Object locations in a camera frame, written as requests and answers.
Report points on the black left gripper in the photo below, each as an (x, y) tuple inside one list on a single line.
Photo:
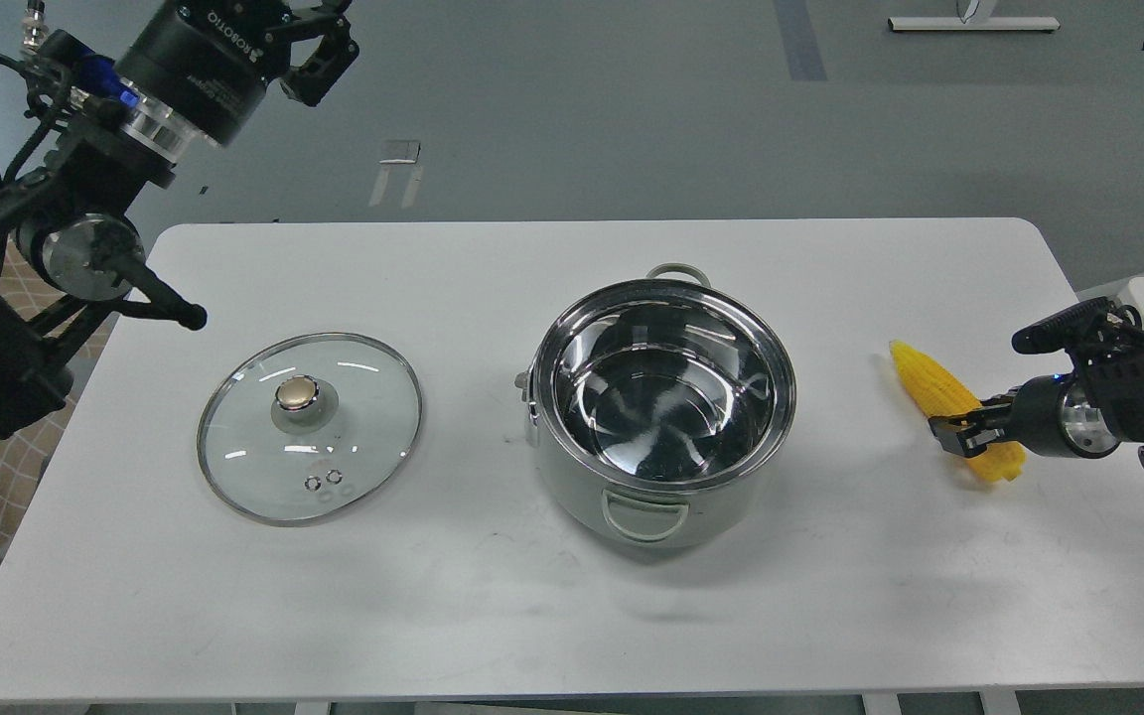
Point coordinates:
[(210, 61)]

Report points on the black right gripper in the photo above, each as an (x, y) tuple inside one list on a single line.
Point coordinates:
[(1051, 415)]

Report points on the yellow corn cob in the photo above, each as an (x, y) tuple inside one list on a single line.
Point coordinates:
[(938, 393)]

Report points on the glass pot lid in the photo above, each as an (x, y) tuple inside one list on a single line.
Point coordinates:
[(309, 426)]

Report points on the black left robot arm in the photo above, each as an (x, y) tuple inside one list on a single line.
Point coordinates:
[(82, 134)]

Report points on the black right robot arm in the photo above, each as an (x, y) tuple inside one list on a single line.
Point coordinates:
[(1105, 342)]

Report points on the stainless steel pot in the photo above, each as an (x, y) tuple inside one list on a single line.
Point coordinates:
[(654, 405)]

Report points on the white floor stand base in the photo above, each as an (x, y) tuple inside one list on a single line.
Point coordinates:
[(974, 16)]

